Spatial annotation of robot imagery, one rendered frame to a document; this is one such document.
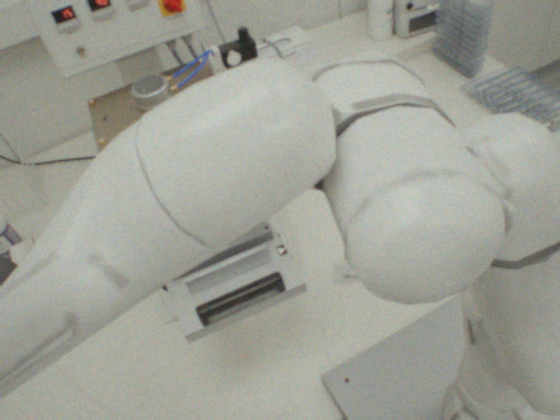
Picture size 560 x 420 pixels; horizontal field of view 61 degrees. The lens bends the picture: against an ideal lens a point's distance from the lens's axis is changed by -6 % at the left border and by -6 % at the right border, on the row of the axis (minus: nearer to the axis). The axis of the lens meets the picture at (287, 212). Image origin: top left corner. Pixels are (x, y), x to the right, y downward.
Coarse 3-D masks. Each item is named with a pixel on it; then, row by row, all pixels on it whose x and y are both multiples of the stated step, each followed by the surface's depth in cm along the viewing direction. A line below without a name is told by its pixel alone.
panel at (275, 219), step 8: (272, 216) 106; (272, 224) 107; (280, 224) 108; (280, 232) 108; (288, 248) 110; (160, 288) 104; (160, 296) 104; (168, 296) 105; (168, 304) 105; (168, 312) 106
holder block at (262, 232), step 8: (264, 224) 90; (248, 232) 89; (256, 232) 89; (264, 232) 89; (240, 240) 89; (248, 240) 89; (256, 240) 90; (264, 240) 90; (232, 248) 88; (240, 248) 89; (216, 256) 88; (224, 256) 89; (200, 264) 88; (208, 264) 89; (192, 272) 88
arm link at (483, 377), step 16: (464, 304) 63; (464, 320) 64; (480, 320) 58; (464, 336) 66; (480, 336) 63; (464, 352) 69; (480, 352) 64; (464, 368) 69; (480, 368) 64; (496, 368) 63; (464, 384) 71; (480, 384) 66; (496, 384) 63; (480, 400) 69; (496, 400) 66; (512, 400) 65
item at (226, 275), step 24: (216, 264) 84; (240, 264) 85; (264, 264) 88; (288, 264) 87; (168, 288) 87; (192, 288) 84; (216, 288) 86; (288, 288) 84; (192, 312) 83; (240, 312) 82; (192, 336) 81
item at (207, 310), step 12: (264, 276) 82; (276, 276) 81; (240, 288) 80; (252, 288) 80; (264, 288) 80; (216, 300) 79; (228, 300) 79; (240, 300) 80; (204, 312) 78; (216, 312) 79; (204, 324) 80
